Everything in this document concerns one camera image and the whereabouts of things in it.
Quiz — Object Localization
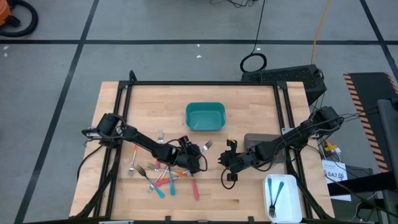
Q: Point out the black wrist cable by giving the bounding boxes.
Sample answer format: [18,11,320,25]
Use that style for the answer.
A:
[198,147,208,172]
[220,167,238,190]

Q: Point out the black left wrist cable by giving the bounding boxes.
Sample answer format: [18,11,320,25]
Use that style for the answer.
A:
[198,147,208,172]

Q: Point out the white paper label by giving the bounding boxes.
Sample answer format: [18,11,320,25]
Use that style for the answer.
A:
[322,159,352,202]

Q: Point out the grey metal beam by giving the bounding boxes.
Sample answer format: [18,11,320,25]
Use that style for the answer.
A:
[377,98,398,224]

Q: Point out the black floor cable bundle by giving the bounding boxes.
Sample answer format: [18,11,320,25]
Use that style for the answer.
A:
[208,0,259,9]

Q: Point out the black hazard striped platform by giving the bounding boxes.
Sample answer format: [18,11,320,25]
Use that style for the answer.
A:
[343,72,398,174]

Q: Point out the orange shop vacuum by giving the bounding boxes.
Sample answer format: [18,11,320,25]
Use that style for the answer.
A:
[0,0,12,26]

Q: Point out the black aluminium table frame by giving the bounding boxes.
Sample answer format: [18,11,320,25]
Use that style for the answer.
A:
[70,70,335,224]

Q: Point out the white power strip yellow plugs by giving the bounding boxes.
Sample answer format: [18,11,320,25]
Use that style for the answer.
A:
[323,141,342,156]

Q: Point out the black perforated computer case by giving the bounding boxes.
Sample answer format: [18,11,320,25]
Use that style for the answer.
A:
[241,64,328,106]

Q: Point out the yellow hanging cable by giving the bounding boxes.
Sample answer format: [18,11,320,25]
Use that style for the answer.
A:
[310,0,331,65]

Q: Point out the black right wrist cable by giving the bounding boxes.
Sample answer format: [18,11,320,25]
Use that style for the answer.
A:
[220,167,238,190]

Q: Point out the black vacuum hose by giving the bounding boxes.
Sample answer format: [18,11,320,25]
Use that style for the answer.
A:
[0,0,39,38]

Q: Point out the black hanging cable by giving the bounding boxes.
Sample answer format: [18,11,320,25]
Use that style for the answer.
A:
[239,0,268,73]

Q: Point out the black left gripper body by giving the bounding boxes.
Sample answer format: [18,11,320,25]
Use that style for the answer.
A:
[174,144,203,166]

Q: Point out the white plastic bin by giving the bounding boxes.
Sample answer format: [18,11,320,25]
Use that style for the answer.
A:
[262,174,303,224]

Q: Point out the teal plastic bin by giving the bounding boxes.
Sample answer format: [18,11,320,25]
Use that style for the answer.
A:
[185,101,226,132]

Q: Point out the black crossbar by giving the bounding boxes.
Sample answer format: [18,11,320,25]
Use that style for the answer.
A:
[326,179,398,197]

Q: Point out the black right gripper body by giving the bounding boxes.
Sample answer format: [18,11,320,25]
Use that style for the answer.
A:
[218,148,259,172]

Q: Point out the grey translucent plastic bin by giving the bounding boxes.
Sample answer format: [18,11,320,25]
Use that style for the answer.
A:
[243,133,287,164]

